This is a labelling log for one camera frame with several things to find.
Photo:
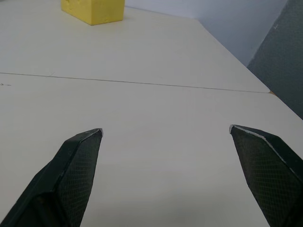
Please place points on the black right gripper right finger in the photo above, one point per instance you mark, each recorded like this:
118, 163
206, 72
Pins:
267, 175

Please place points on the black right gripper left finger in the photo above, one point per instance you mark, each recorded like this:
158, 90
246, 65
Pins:
71, 170

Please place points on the dark grey fabric panel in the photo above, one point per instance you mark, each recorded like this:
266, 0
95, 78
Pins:
281, 59

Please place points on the yellow foam block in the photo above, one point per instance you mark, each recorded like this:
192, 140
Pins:
94, 10

